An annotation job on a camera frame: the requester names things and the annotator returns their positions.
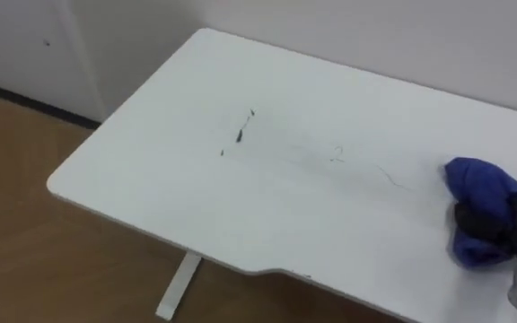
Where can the blue cloth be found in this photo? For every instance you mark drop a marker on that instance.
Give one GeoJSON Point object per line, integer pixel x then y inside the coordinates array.
{"type": "Point", "coordinates": [478, 188]}

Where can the white desk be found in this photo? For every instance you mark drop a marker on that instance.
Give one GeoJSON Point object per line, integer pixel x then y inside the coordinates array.
{"type": "Point", "coordinates": [258, 188]}

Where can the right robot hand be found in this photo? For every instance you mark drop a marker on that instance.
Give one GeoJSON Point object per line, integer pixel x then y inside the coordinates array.
{"type": "Point", "coordinates": [516, 224]}

